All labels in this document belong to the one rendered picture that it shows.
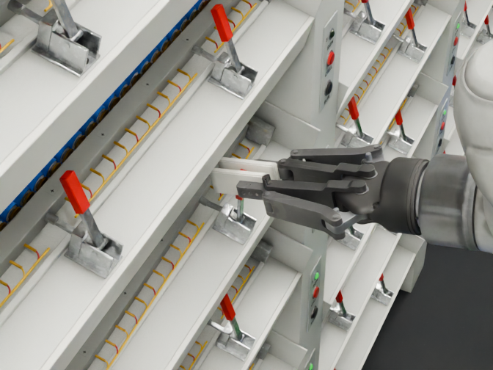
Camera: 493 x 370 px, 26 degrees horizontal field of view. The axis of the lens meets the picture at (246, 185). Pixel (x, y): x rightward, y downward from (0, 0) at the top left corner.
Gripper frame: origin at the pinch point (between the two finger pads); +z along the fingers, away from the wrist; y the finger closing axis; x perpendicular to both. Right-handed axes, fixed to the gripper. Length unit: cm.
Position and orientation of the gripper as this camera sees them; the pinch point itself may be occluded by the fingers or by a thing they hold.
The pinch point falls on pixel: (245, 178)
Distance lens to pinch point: 113.8
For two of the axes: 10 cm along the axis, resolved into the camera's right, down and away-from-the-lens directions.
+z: -8.8, -1.0, 4.6
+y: 4.2, -6.1, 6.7
